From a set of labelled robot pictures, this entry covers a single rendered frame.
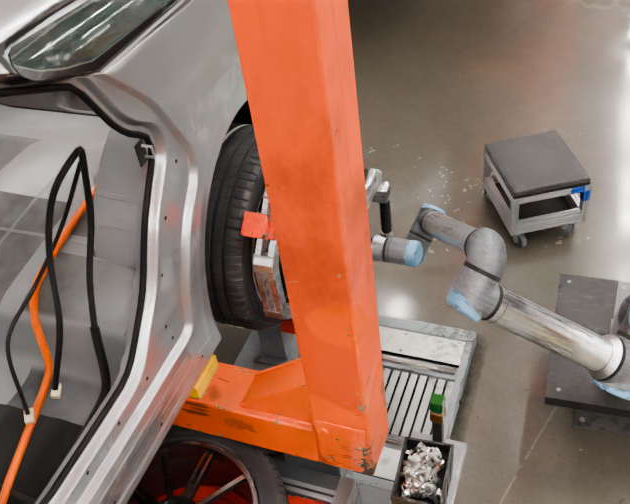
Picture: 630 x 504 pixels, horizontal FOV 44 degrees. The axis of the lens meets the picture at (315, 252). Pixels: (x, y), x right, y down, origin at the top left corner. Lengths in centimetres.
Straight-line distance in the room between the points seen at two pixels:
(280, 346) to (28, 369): 93
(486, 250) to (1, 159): 167
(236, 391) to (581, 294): 140
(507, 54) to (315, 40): 383
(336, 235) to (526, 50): 369
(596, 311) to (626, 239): 83
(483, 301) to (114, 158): 113
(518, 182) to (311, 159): 209
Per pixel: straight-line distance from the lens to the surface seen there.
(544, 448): 301
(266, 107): 148
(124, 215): 226
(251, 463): 241
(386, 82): 490
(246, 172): 230
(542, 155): 368
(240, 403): 230
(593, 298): 308
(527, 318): 239
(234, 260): 226
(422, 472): 226
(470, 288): 229
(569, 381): 281
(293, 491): 261
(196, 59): 205
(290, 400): 218
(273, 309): 241
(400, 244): 272
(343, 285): 171
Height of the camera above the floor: 249
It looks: 42 degrees down
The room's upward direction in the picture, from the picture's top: 9 degrees counter-clockwise
